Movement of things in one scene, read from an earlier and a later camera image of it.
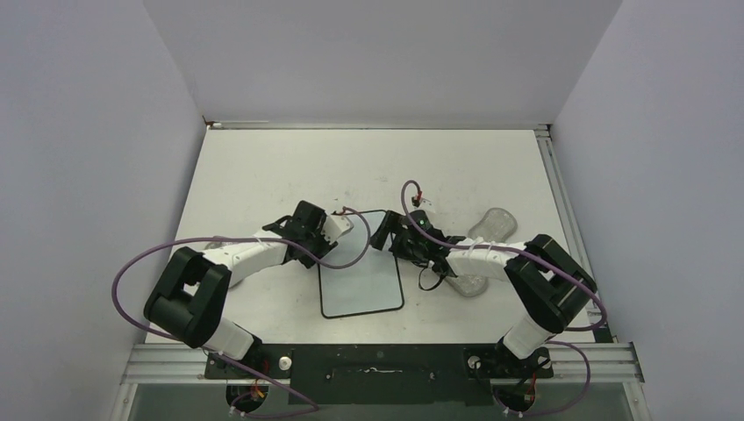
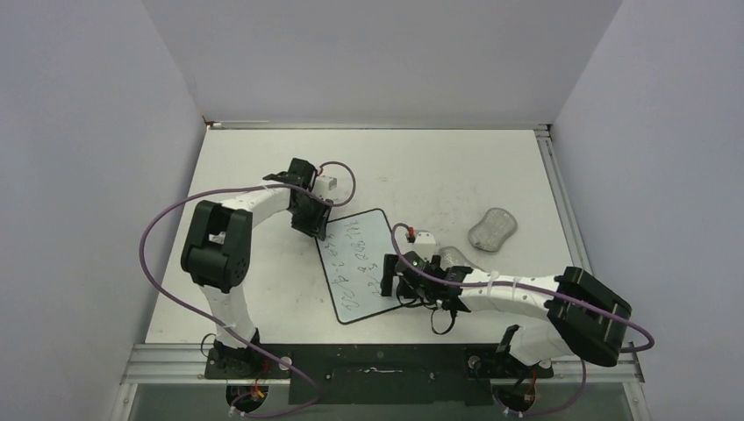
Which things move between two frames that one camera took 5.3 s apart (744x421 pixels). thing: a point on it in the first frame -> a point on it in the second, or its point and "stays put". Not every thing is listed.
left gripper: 325,246 -> 316,226
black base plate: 382,374 stays put
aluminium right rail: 603,329 stays put
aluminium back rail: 378,125 stays put
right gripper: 390,224 -> 387,282
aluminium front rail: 610,363 stays put
